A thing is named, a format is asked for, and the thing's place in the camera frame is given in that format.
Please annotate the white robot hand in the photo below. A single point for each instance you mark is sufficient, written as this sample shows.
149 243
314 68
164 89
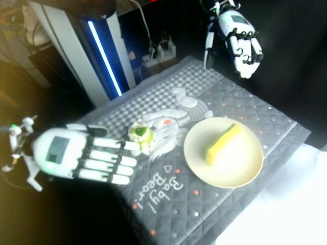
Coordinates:
58 153
236 21

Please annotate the yellow green sponge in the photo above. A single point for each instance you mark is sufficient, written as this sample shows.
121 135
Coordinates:
223 143

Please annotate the white power strip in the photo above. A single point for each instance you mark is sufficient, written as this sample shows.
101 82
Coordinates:
166 50

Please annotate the cluttered storage shelf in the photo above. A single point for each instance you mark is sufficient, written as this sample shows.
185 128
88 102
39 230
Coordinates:
25 58

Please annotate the white column blue light strip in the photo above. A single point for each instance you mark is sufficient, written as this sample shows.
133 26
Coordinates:
76 51

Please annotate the cream round plate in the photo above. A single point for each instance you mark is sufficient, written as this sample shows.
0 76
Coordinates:
235 168

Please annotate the grey bear print quilt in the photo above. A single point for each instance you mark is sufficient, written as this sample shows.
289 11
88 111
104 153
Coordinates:
204 211

